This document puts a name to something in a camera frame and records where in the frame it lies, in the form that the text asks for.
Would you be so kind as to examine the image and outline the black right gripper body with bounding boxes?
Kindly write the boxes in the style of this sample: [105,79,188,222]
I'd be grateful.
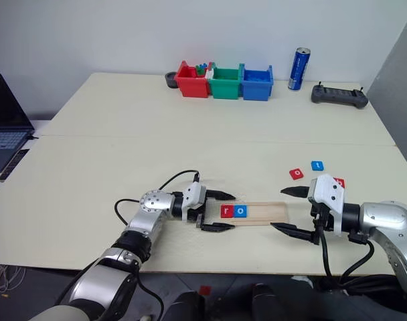
[307,191,335,247]

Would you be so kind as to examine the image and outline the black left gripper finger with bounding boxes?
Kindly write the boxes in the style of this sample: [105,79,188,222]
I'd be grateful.
[206,189,236,201]
[196,213,236,233]

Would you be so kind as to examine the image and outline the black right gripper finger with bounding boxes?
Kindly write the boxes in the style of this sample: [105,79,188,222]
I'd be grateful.
[270,221,321,245]
[280,185,311,199]

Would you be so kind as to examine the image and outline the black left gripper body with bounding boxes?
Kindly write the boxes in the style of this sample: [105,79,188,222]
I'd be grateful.
[186,199,208,223]

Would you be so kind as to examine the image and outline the long wooden tray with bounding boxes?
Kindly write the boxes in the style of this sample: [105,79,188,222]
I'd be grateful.
[203,201,289,226]

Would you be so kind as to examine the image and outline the dark rounded shape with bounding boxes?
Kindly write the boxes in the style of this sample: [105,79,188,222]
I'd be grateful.
[165,290,206,321]
[251,283,293,321]

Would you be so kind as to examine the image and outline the grey remote controller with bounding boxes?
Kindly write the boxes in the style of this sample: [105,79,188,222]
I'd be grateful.
[311,82,370,110]

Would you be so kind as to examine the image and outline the green plastic bin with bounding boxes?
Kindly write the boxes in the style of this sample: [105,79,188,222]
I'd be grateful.
[208,62,242,100]

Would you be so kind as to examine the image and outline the blue plastic bin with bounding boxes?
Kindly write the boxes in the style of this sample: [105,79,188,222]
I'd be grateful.
[239,64,275,102]

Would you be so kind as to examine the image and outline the red plastic bin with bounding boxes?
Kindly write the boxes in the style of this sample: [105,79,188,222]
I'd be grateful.
[173,60,212,98]

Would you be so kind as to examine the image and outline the blue drink can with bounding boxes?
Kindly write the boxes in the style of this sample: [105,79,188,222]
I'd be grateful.
[287,46,312,92]

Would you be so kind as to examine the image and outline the black round holder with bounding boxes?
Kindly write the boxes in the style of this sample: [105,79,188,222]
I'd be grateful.
[165,70,179,90]

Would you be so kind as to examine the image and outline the dark laptop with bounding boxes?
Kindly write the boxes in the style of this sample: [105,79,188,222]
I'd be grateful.
[0,73,35,174]

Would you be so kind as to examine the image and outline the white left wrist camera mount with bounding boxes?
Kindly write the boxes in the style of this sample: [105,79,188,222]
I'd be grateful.
[182,181,208,215]

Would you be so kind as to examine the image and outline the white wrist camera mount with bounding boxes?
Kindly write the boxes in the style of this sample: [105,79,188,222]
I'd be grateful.
[307,174,347,237]
[182,181,208,215]

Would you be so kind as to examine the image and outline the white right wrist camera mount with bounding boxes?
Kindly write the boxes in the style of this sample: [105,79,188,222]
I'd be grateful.
[307,174,347,237]

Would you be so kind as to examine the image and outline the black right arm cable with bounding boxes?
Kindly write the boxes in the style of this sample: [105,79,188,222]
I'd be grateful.
[318,225,407,296]

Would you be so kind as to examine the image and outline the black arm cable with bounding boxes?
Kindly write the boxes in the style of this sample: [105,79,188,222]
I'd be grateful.
[318,225,407,296]
[114,169,201,321]

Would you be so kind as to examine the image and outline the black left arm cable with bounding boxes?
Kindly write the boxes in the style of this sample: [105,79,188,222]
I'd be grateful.
[114,169,201,321]

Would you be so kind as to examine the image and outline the tangled floor cables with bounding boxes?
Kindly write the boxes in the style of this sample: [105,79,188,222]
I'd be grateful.
[0,263,27,299]

